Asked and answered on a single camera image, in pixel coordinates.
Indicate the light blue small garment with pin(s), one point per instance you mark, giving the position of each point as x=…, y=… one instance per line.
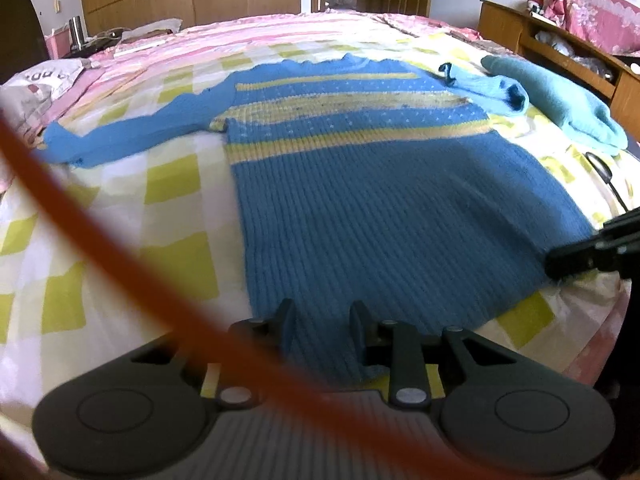
x=492, y=90

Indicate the dark wooden headboard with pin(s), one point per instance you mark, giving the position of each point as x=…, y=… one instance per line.
x=22, y=25

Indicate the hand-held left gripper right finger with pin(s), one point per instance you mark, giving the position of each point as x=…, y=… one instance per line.
x=360, y=325

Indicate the metal thermos cup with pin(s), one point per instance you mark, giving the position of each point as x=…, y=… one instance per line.
x=76, y=32

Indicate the yellow white checked bed sheet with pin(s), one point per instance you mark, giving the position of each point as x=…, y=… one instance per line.
x=125, y=240

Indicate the pink striped quilt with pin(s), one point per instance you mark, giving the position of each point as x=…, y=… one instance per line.
x=200, y=42

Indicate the white plastic bag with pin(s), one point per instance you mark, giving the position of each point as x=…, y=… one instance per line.
x=550, y=40

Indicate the white printed pillow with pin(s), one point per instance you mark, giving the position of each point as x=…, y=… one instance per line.
x=40, y=85

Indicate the blue yellow striped knit sweater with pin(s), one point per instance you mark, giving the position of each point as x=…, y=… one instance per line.
x=375, y=210

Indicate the wooden bedside shelf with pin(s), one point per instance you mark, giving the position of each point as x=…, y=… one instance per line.
x=500, y=25

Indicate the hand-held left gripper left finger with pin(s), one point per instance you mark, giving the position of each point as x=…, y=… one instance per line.
x=282, y=322

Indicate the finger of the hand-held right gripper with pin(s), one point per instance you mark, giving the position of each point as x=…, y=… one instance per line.
x=575, y=260

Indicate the teal folded garment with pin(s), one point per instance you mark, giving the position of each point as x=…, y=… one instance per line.
x=560, y=105

